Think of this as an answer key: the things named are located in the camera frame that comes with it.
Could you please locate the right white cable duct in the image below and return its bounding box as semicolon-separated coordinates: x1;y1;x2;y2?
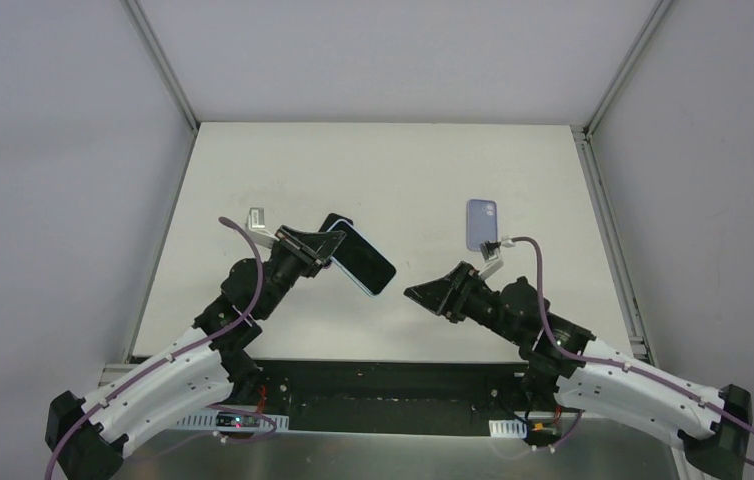
488;419;528;439

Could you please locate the controller board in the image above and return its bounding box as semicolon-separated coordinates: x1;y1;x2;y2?
216;412;263;429
526;421;561;443

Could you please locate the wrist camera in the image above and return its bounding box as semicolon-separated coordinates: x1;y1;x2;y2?
245;207;276;249
479;237;515;280

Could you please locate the black phone purple frame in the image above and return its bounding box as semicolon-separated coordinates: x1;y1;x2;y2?
319;212;355;232

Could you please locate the left controller board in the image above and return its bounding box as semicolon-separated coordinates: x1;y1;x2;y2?
216;412;263;429

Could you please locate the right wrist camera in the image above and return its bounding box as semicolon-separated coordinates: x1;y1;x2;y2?
479;237;515;280

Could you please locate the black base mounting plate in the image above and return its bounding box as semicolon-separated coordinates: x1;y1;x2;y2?
225;359;555;437

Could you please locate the right controller board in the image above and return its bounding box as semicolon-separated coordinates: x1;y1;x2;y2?
526;421;561;443

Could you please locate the white cable duct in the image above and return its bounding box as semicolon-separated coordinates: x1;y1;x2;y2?
172;409;290;433
488;419;528;439

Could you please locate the black phone light blue case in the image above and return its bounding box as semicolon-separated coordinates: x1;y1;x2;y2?
329;219;397;296

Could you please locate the left white cable duct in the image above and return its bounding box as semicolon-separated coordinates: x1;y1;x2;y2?
172;409;290;433

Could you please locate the lavender phone case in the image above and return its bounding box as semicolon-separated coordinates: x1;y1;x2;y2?
466;199;498;252

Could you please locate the right aluminium frame rail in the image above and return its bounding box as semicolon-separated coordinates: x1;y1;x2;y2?
571;126;649;352

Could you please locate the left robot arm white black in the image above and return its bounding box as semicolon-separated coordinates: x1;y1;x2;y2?
44;218;345;479

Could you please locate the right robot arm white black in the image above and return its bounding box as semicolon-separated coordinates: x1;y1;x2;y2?
404;262;752;479

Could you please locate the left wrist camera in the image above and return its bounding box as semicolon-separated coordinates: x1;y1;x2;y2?
245;207;276;249

